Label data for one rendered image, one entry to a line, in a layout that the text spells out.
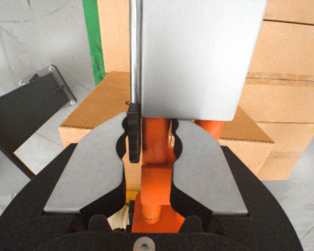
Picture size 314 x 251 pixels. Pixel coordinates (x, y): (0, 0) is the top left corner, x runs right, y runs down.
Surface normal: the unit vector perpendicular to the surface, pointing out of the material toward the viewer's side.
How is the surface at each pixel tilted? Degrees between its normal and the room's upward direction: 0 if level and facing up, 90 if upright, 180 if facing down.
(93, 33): 0
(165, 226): 91
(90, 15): 0
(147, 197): 1
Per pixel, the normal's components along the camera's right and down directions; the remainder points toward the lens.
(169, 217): 0.05, -0.86
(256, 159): 0.00, 0.52
